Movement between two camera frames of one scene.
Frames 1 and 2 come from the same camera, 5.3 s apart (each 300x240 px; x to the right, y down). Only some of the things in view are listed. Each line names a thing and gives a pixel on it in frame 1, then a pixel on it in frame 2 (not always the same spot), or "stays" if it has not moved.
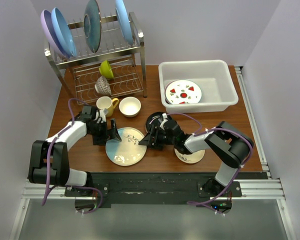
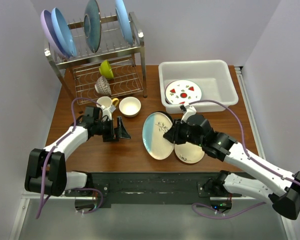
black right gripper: (155, 131) → (173, 135)
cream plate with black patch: (192, 158) stays
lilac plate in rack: (51, 32) stays
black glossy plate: (148, 125) → (169, 116)
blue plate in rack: (63, 32) stays
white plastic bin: (218, 91) stays
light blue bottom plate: (127, 152) → (154, 125)
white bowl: (129, 106) stays
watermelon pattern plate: (183, 91) stays
